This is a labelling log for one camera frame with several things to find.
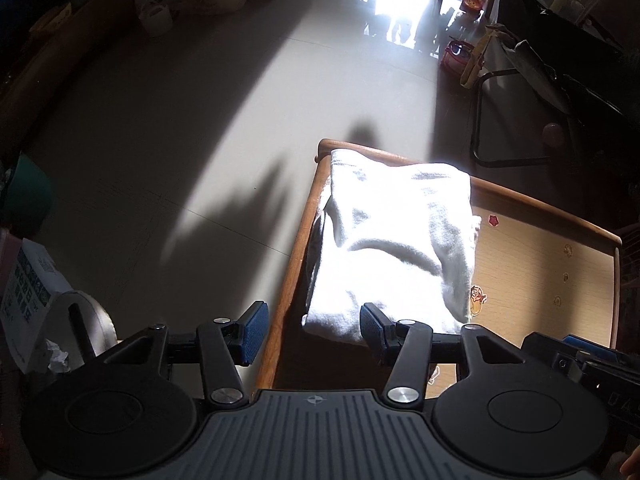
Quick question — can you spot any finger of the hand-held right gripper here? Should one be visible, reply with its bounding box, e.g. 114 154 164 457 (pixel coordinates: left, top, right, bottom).
561 335 626 361
520 331 640 428

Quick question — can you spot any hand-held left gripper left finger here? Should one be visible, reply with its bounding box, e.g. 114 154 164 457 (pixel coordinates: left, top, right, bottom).
102 300 271 407

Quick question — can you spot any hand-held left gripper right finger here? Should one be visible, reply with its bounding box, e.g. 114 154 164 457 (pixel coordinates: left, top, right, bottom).
359 302 528 406

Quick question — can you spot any white shirt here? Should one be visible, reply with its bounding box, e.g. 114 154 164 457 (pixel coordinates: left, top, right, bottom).
301 147 483 346

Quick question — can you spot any low wooden table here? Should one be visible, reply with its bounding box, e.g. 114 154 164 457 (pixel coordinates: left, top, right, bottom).
255 138 623 401

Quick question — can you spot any pale round disc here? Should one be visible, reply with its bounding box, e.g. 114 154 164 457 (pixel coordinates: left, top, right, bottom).
37 290 118 376

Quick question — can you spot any crumpled white paper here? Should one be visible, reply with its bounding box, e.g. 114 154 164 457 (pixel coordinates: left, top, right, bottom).
46 339 72 374

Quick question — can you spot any pink ball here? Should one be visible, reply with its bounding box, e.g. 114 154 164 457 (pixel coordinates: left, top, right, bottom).
542 122 567 150

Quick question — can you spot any white box blue print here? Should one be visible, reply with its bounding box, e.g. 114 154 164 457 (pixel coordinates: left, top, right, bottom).
0 237 76 376

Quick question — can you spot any teal round tub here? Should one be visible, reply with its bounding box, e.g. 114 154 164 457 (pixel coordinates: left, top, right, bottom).
0 154 55 241

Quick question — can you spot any red round container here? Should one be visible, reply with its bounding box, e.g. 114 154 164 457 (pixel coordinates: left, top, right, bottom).
440 39 476 72

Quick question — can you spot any black metal chair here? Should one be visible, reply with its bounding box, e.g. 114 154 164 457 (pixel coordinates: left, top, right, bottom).
470 0 640 171

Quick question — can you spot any yellowish tote bag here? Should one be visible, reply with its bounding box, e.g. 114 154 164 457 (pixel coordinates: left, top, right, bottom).
460 30 503 91

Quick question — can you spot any white printed plastic bag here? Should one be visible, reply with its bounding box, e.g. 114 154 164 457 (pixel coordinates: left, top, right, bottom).
134 0 175 37

